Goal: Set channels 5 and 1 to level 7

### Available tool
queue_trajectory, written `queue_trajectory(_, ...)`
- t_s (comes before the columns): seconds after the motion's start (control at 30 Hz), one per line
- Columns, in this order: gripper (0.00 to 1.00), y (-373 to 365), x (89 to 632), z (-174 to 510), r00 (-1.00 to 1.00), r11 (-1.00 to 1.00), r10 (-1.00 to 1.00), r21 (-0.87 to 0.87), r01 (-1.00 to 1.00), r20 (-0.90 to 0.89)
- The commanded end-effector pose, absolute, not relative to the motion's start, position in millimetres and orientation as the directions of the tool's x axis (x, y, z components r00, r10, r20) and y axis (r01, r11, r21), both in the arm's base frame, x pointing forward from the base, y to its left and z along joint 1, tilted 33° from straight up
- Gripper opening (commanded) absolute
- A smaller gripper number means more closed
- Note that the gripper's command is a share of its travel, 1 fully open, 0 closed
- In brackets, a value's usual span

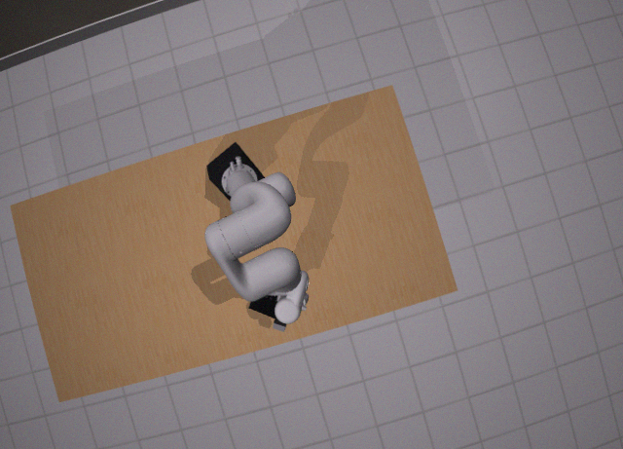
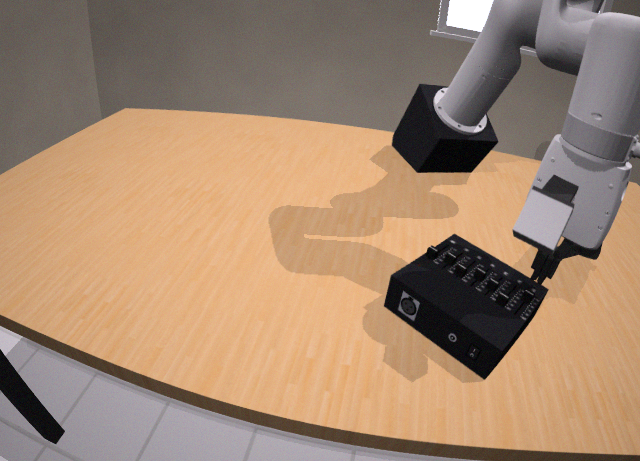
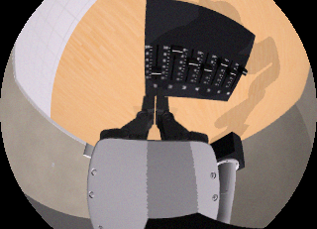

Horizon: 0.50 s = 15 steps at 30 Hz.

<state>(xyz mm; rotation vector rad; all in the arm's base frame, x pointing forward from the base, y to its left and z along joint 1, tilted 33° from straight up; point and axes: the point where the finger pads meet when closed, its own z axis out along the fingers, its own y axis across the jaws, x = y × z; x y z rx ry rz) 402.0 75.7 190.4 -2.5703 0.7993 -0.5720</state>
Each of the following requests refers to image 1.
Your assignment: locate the black lighting desk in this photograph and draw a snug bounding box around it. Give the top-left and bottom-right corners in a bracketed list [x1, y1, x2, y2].
[248, 295, 277, 318]

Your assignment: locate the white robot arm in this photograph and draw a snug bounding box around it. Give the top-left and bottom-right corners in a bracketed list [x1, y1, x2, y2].
[204, 157, 309, 332]

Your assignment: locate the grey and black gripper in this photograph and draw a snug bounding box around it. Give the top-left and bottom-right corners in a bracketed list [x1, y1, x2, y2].
[277, 293, 309, 306]

